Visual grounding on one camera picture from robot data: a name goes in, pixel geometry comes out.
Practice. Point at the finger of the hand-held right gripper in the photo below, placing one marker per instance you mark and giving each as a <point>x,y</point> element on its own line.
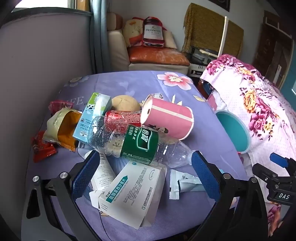
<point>263,172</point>
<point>278,160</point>

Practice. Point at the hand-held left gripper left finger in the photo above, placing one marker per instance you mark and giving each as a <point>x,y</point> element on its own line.
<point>85,172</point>

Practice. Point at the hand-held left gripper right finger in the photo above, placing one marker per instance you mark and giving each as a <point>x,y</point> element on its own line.
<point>204,176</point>

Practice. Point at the white grey sachet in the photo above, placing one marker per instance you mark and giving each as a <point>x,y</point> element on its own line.
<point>182,183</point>

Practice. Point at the orange red snack bag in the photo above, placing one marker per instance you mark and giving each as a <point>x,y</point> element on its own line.
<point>42,150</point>

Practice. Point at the teal plastic bin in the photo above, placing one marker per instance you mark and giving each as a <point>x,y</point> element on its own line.
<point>233,129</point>

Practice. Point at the white teal medicine box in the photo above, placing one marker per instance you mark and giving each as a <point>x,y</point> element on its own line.
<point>134,192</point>

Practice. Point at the blue green milk carton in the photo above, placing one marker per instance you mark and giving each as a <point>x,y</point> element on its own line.
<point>92,115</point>

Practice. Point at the clear bottle with green label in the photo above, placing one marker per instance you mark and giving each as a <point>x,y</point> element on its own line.
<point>141,143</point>

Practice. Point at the red drink can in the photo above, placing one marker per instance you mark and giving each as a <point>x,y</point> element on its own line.
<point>124,117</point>

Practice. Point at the pink red snack bag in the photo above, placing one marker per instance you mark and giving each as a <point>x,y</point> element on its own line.
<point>57,106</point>

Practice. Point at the beige yellow snack bag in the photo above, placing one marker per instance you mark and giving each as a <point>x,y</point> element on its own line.
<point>55,125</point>

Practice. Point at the pink paper cup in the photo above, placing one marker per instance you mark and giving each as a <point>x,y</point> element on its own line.
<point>168,118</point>

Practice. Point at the pink floral bedsheet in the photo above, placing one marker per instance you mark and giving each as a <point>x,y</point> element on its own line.
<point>254,92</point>

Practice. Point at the teal wardrobe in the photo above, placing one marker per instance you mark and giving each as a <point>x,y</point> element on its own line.
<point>290,81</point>

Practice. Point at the round bread bun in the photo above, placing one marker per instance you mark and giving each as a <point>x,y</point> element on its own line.
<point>126,103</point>

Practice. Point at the purple floral cloth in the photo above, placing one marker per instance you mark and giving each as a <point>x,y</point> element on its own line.
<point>138,84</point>

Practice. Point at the white low cabinet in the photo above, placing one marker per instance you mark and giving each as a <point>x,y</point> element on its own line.
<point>198,67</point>

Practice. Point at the brown wooden door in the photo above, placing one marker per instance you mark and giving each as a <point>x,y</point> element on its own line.
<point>270,46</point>

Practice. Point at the cream armchair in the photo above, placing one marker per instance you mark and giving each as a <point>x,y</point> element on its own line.
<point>118,51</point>

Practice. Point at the orange seat cushion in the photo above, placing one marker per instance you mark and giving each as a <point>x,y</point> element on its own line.
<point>157,55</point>

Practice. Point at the blue grey curtain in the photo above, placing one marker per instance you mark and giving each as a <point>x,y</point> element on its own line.
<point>98,37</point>

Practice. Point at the white board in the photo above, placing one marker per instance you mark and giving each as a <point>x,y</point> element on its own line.
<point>223,34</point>

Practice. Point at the beige pillow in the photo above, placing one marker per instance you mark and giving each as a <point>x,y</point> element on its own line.
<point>170,39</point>

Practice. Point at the floral yellow pillow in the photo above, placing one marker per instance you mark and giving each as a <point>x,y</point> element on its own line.
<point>133,32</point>

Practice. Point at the brown patterned cloth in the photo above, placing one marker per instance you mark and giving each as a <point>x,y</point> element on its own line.
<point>203,27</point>

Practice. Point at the red bottle print bag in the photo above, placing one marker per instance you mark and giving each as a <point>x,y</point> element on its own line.
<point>153,32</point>

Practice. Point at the window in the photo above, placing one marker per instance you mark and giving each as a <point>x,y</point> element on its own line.
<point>50,4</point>

